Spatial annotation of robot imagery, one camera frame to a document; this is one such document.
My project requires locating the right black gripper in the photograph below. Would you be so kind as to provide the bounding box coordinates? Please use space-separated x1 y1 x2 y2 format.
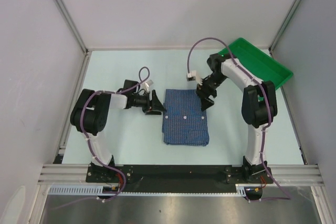
195 73 227 112

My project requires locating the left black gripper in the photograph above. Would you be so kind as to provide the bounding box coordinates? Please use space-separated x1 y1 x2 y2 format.
132 90 166 115

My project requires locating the blue checkered long sleeve shirt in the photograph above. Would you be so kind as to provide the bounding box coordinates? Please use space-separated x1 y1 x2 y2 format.
162 89 209 146

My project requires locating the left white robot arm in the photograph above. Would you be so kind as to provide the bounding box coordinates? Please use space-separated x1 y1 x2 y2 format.
70 80 166 182

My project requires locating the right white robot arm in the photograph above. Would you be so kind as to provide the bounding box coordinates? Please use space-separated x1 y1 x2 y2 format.
196 54 278 183

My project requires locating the green plastic tray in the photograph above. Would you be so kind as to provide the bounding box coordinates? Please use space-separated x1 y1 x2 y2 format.
229 38 293 90

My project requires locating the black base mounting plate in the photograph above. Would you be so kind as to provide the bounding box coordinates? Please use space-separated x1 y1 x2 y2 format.
86 165 274 195

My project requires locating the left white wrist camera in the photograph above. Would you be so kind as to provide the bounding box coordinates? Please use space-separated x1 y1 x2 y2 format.
143 80 153 92

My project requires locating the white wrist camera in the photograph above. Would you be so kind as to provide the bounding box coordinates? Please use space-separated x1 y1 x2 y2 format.
186 70 203 85
143 80 153 92

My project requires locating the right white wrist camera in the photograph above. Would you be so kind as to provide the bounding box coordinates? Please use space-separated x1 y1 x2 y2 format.
186 70 203 85

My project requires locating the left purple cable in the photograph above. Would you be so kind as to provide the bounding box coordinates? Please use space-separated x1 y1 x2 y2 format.
49 66 151 210

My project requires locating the grey slotted cable duct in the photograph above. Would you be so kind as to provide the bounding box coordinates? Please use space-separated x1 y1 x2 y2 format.
48 183 263 198

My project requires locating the aluminium frame rail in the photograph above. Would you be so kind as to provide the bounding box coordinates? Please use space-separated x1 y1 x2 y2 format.
38 164 324 186

